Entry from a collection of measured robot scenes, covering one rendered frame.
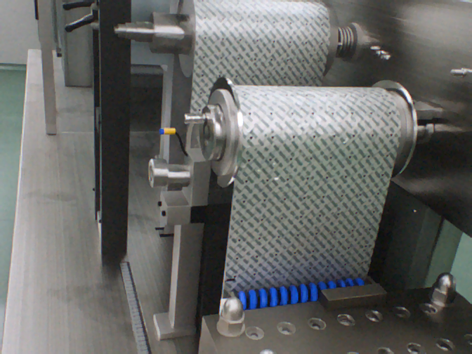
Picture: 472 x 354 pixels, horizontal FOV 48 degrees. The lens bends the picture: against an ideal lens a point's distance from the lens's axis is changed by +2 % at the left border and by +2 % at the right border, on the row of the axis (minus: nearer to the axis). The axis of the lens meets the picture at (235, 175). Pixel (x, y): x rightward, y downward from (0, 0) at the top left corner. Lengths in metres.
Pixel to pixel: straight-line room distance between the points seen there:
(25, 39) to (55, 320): 5.44
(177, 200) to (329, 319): 0.27
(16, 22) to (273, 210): 5.63
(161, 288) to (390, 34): 0.60
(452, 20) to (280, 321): 0.48
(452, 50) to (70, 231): 0.79
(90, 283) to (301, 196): 0.45
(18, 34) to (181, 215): 5.56
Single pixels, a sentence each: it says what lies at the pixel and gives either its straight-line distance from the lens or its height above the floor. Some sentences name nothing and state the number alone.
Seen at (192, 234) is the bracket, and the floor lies 1.08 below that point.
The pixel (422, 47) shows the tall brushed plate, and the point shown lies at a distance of 0.88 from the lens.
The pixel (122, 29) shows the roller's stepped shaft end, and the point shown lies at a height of 1.34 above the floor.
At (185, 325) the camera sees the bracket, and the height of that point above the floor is 0.92.
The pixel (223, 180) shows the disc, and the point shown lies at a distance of 0.69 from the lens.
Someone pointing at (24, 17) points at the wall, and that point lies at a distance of 6.20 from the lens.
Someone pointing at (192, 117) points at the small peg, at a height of 1.27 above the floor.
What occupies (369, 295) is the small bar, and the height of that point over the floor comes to 1.05.
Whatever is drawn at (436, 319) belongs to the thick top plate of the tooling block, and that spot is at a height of 1.03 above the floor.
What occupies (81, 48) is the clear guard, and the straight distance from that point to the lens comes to 1.63.
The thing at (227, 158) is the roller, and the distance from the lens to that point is 0.66.
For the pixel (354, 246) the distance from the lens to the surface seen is 0.80.
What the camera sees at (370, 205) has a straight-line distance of 0.78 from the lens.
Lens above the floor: 1.48
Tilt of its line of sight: 24 degrees down
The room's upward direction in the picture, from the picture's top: 6 degrees clockwise
